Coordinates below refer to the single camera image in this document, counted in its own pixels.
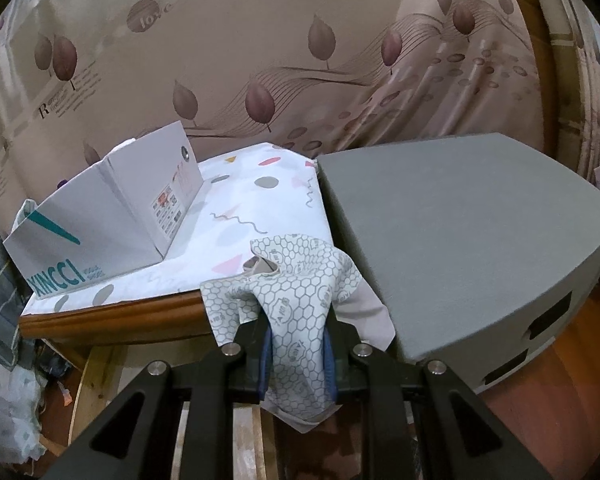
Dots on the honeycomb print underwear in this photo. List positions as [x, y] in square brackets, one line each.
[290, 300]

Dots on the white patterned cloth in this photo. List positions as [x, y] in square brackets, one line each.
[260, 200]

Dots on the white cardboard shoe box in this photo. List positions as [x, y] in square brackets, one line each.
[105, 220]

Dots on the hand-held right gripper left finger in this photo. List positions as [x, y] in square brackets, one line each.
[264, 365]

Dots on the wooden drawer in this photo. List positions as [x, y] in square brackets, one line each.
[92, 375]

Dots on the dark printed packet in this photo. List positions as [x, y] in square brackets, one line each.
[54, 360]

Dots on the small orange item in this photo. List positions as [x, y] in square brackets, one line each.
[64, 394]

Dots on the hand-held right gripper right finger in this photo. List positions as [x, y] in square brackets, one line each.
[332, 380]

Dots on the white plastic bag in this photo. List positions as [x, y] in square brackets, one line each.
[5, 410]

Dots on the grey storage box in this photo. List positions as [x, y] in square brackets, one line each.
[455, 235]

